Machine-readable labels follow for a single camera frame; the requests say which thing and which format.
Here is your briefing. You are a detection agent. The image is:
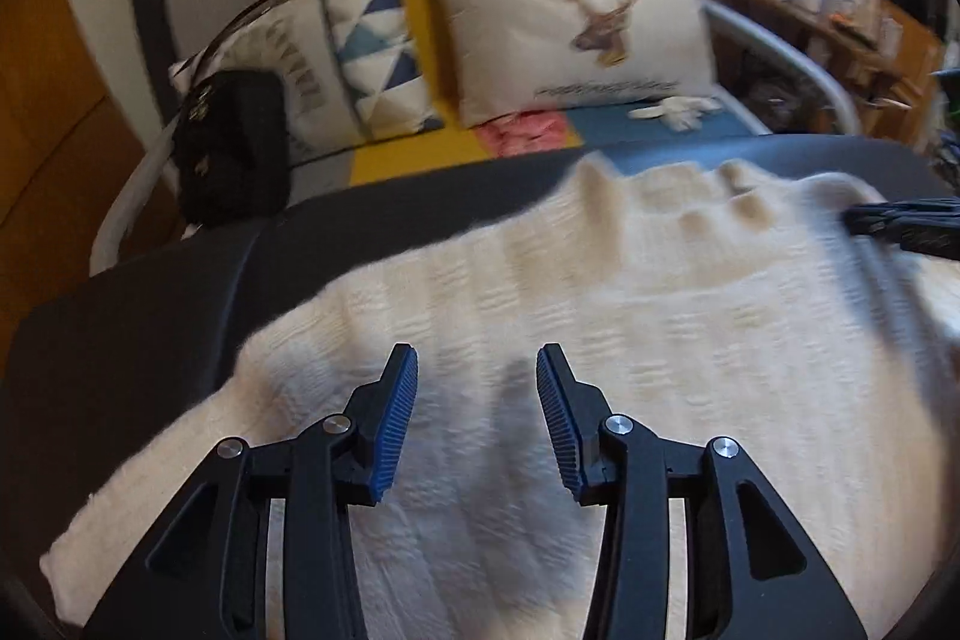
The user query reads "cream knit sweater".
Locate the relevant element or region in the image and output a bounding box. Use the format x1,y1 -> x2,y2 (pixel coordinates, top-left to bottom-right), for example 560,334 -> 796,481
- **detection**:
39,151 -> 960,640

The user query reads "wooden sideboard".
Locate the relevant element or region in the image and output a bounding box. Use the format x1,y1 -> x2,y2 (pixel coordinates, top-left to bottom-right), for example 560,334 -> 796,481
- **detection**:
712,0 -> 946,154

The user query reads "deer print pillow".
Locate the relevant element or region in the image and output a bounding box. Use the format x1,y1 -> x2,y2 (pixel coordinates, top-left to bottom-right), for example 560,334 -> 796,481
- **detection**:
426,0 -> 721,130

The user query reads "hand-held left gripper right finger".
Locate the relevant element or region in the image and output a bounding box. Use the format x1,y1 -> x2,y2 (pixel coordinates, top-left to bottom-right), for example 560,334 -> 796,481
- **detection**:
535,344 -> 871,640

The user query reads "black handbag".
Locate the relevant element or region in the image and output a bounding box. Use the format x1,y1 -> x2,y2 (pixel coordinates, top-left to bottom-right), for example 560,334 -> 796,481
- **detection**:
169,0 -> 391,229

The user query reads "small white cloth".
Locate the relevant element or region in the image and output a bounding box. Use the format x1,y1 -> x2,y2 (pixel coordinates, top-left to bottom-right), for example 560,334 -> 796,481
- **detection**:
628,95 -> 725,131

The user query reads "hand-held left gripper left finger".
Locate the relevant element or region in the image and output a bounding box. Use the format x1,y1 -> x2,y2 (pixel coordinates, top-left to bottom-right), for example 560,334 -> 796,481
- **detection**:
82,344 -> 419,640

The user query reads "pink cloth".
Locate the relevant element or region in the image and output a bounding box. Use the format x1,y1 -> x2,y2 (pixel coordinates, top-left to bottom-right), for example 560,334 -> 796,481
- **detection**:
474,107 -> 582,161

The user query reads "triangle pattern pillow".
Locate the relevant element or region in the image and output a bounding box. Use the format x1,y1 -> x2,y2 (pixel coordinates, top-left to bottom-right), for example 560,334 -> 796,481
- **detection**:
169,0 -> 443,161

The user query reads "black rolled mat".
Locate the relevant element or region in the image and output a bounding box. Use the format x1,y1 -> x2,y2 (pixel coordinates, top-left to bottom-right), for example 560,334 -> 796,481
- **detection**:
127,0 -> 188,109

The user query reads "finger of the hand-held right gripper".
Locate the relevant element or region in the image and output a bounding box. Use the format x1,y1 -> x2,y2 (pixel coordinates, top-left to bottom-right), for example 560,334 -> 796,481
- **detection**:
844,197 -> 960,259

